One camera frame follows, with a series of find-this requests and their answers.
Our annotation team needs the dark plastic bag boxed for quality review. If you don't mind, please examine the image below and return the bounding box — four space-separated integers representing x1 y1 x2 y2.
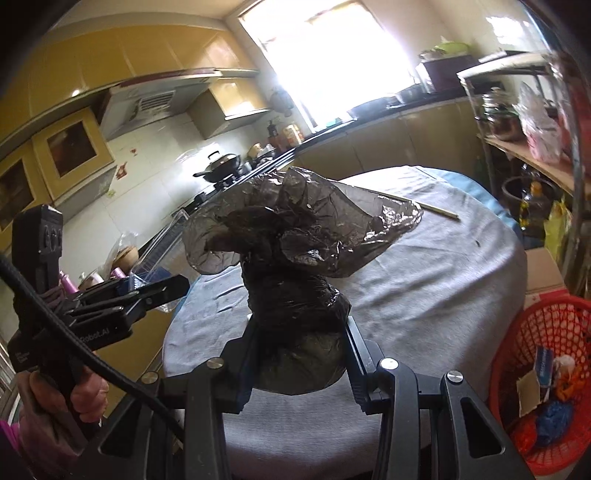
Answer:
182 167 423 395

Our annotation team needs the blue toothpaste box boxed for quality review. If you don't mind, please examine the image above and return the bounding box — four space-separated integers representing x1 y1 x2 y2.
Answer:
516 371 541 417
534 345 554 388

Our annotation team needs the blue plastic bag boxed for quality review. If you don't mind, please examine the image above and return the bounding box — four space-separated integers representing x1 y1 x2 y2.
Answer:
535 400 574 447

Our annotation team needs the orange snack wrapper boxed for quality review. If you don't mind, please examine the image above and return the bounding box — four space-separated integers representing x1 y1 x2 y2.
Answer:
555 376 579 403

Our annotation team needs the white tissue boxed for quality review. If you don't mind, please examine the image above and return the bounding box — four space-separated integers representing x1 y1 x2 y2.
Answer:
553 354 576 384

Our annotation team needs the left hand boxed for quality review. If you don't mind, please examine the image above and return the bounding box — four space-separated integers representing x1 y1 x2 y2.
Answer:
16 367 109 450

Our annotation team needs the pink cup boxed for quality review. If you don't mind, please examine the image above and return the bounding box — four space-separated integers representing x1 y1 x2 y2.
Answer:
110 267 126 279

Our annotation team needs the purple thermos bottle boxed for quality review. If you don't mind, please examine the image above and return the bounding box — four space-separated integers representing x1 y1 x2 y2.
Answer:
59 271 79 295

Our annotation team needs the grey tablecloth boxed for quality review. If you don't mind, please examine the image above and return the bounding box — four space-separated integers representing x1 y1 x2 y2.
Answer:
162 166 527 479

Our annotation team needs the black wok with lid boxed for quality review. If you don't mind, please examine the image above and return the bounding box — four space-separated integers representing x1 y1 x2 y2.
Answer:
192 150 242 183

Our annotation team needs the range hood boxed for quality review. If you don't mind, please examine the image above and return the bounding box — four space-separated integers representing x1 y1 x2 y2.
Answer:
100 69 221 141

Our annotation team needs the long bamboo stick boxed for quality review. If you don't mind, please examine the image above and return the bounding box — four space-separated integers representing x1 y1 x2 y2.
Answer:
380 192 460 221

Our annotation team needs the red plastic basket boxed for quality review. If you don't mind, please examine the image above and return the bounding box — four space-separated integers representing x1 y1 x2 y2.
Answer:
489 296 590 476

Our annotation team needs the cardboard box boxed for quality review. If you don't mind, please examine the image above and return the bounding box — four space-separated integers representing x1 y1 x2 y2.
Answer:
523 247 569 309

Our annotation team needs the cooking oil bottle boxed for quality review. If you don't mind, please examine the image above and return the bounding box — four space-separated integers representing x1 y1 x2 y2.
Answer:
519 181 552 240

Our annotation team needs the steel pot on shelf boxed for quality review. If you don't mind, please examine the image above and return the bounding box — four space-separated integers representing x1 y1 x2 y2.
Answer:
478 87 523 142

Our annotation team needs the pink white plastic bag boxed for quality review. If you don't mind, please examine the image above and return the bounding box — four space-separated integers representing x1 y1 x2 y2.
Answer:
514 82 562 165

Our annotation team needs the metal storage shelf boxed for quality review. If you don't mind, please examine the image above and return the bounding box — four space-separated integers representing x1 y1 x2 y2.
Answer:
457 51 590 294

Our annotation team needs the black microwave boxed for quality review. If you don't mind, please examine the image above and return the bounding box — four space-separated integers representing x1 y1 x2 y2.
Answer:
416 55 477 94

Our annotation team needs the black cable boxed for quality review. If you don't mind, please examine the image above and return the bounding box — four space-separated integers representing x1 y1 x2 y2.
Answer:
0 253 187 444

